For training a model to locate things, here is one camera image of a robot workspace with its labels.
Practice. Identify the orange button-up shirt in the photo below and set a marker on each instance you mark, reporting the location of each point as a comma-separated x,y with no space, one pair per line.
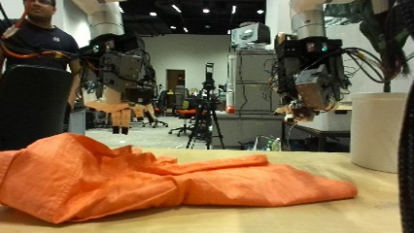
151,181

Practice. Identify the brown door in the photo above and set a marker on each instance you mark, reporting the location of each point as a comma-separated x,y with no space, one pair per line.
175,81

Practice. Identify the copper electric kettle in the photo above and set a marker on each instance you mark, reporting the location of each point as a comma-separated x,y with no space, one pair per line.
280,36

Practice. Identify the tall grey filing cabinet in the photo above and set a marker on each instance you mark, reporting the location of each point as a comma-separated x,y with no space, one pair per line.
254,81

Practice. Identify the white cardboard box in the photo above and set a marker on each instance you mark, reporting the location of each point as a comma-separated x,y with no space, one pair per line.
336,121

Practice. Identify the orange office chair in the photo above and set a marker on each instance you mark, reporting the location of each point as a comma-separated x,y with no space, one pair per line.
160,121
186,114

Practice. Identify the grey and black appliance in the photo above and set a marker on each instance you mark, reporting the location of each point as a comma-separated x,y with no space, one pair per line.
250,34

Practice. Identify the round ceiling light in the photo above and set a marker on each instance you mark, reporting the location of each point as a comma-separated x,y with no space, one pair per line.
153,14
260,11
206,10

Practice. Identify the small grey cabinet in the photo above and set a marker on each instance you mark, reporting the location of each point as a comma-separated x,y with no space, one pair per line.
77,123

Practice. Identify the black side table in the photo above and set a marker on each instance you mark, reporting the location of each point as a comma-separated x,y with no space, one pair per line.
317,134

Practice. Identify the green leafy plant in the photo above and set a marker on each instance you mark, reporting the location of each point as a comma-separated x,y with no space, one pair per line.
380,32

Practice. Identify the person in dark t-shirt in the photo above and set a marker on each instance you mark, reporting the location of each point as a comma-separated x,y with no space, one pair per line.
39,40

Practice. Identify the small red object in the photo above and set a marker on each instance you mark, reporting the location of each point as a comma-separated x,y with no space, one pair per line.
230,110

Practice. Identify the long ceiling light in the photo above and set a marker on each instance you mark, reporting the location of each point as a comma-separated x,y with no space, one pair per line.
233,9
176,8

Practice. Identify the low grey counter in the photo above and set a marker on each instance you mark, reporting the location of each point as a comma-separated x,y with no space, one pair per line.
248,129

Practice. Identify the green plastic bottles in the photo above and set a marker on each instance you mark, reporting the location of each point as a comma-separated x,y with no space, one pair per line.
273,145

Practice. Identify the white cylindrical plant pot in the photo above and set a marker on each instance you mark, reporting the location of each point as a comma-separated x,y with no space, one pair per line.
377,132

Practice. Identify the black camera tripod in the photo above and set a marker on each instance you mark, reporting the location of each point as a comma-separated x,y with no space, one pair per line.
208,113

